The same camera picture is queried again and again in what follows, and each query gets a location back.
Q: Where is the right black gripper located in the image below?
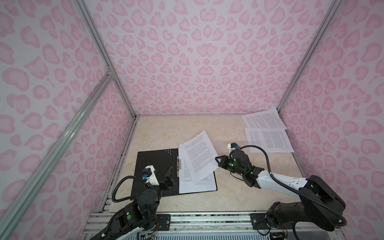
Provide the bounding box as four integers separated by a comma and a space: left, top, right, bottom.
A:
213, 155, 245, 177

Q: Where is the printed paper sheet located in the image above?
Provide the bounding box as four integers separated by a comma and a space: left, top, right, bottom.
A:
179, 131, 219, 184
178, 146, 217, 195

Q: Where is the blue black file folder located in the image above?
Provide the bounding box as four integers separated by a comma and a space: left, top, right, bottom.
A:
134, 149, 218, 197

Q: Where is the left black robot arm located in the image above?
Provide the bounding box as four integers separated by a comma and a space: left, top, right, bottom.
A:
92, 166, 175, 240

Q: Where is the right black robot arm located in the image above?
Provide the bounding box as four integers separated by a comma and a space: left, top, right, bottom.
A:
215, 146, 348, 232

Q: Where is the metal folder clip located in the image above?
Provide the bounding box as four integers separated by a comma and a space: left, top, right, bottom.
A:
176, 156, 181, 178

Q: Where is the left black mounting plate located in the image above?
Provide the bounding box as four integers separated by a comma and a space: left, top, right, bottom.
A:
155, 214, 171, 232

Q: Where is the black mounting plate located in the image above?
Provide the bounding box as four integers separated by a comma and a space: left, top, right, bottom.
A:
155, 214, 171, 232
250, 213, 292, 231

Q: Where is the printed paper sheet far corner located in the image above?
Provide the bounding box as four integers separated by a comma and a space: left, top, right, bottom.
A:
242, 108, 288, 130

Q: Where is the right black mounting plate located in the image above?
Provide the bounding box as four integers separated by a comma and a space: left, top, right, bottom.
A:
250, 213, 292, 231

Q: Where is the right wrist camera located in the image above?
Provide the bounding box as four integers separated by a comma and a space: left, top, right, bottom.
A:
227, 143, 240, 153

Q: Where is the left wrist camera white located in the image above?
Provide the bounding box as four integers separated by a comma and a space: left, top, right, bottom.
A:
142, 165, 160, 186

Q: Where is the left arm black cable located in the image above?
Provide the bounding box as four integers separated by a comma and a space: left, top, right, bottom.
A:
111, 175, 148, 204

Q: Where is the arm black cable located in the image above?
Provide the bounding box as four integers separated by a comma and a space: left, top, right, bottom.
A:
229, 144, 348, 228
111, 175, 148, 204

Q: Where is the printed paper sheet right wall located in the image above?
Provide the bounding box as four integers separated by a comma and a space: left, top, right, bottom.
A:
245, 128, 295, 153

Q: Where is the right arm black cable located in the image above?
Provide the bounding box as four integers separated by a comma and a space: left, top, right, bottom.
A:
229, 144, 348, 228

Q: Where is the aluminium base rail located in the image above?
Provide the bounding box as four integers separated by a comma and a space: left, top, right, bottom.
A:
80, 210, 346, 240

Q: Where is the aluminium frame strut diagonal left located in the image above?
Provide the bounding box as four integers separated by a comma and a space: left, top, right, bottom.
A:
1, 73, 114, 240

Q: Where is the aluminium frame post back right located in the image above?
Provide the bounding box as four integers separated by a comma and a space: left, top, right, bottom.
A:
277, 0, 345, 116

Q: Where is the aluminium frame post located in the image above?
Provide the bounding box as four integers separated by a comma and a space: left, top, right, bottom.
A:
73, 0, 137, 120
277, 0, 345, 116

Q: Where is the aluminium frame post back left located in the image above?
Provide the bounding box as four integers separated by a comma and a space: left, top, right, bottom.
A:
73, 0, 137, 120

